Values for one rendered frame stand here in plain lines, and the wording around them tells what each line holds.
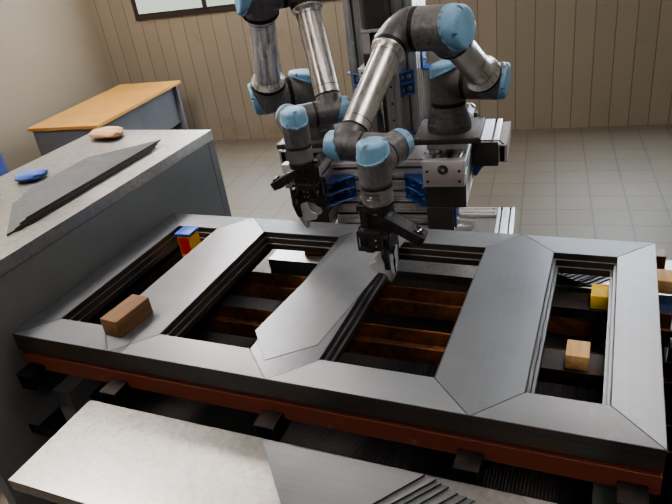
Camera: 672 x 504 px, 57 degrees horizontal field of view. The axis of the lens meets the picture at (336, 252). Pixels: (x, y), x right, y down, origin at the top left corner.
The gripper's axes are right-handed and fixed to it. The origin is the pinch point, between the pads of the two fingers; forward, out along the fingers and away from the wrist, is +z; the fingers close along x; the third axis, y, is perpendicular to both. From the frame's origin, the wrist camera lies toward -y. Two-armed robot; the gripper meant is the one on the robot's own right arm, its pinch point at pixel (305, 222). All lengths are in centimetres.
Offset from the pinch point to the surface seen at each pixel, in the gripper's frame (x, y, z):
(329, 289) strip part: -25.4, 17.9, 5.8
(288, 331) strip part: -44.9, 15.3, 5.9
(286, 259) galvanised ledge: 17.3, -19.9, 24.6
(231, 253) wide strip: -11.9, -20.8, 5.8
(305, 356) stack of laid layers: -53, 23, 6
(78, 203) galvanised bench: -20, -68, -12
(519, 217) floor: 196, 36, 92
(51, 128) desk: 171, -290, 28
